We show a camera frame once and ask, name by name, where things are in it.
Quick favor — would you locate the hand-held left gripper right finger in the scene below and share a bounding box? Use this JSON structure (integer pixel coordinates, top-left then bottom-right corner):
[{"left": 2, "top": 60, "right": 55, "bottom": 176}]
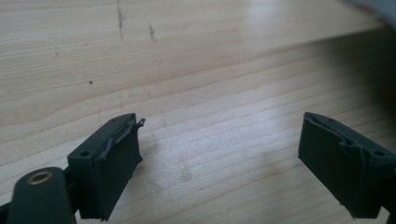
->
[{"left": 297, "top": 111, "right": 396, "bottom": 219}]

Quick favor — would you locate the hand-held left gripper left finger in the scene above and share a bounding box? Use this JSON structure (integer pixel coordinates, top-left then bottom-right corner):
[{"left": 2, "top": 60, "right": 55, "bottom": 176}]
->
[{"left": 67, "top": 112, "right": 147, "bottom": 222}]

